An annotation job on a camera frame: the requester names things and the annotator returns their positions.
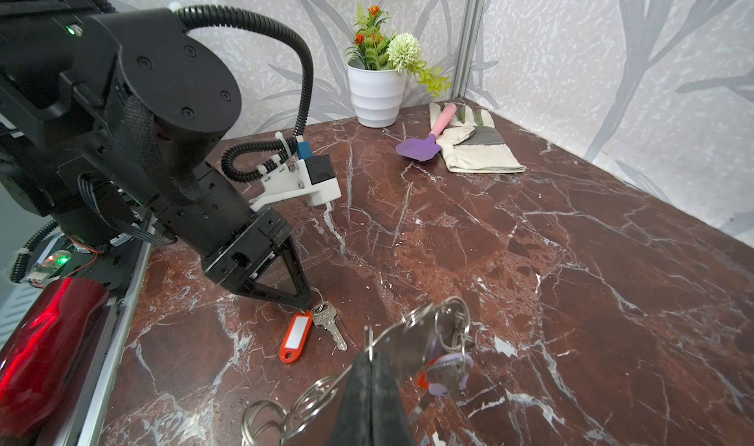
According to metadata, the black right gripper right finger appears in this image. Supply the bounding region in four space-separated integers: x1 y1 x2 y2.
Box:
371 353 415 446

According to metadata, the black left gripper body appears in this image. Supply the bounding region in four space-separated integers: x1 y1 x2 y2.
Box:
158 162 294 287

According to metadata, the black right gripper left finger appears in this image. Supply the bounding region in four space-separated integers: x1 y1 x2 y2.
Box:
327 353 372 446

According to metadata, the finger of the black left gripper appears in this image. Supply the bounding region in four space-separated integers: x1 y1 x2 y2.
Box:
232 237 312 310

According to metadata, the red capped key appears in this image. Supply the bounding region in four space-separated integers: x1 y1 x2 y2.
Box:
279 302 348 365

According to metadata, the bunch of coloured keys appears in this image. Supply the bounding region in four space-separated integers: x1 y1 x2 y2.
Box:
417 353 474 398

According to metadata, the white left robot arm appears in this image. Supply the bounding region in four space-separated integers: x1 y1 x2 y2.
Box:
1 0 313 310

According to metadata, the white ribbed plant pot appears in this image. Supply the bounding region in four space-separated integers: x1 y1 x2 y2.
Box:
348 62 406 129

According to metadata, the beige and grey garden glove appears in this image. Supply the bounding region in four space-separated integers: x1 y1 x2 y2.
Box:
429 102 525 174

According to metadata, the artificial green plant with flowers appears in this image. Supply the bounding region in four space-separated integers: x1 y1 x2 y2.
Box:
345 3 452 97

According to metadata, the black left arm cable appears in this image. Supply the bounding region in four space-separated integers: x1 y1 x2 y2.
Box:
173 3 315 184

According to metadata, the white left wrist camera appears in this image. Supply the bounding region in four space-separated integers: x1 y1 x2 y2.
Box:
249 132 342 212

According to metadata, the purple trowel pink handle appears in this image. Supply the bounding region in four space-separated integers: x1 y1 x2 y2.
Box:
396 103 457 162

